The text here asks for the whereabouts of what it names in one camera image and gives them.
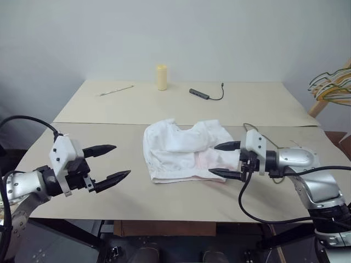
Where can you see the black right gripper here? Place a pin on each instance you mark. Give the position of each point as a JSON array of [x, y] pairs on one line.
[[248, 164]]

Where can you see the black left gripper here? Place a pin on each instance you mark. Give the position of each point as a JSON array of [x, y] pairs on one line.
[[78, 175]]

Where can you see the white shorts garment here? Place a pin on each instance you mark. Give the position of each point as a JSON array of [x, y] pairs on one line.
[[178, 148]]

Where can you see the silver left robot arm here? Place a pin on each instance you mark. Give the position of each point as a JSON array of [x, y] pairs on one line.
[[22, 183]]

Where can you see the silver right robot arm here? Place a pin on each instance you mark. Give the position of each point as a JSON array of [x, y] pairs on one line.
[[299, 159]]

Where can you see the thin metal rod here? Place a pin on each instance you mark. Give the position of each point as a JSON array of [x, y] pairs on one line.
[[115, 90]]

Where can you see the brown board under table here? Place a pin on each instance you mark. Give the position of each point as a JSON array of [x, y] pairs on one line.
[[164, 227]]

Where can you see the dark rounded shape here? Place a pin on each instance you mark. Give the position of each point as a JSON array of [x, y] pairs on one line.
[[148, 256], [215, 256]]

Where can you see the thin wooden strip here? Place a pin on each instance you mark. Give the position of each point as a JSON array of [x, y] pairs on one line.
[[277, 243]]

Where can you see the pale yellow plastic bottle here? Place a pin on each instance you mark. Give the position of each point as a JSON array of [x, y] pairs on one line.
[[161, 78]]

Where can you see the brown cardboard box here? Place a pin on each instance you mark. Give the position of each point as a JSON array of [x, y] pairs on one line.
[[333, 135]]

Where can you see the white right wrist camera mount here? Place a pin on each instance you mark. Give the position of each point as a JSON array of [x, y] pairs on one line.
[[255, 141]]

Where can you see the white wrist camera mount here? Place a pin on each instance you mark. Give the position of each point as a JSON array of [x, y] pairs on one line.
[[255, 141], [63, 150]]

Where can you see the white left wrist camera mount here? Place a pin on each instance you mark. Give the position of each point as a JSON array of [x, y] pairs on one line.
[[63, 150]]

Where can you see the grey metal base plate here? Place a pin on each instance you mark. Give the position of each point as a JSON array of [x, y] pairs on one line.
[[55, 243]]

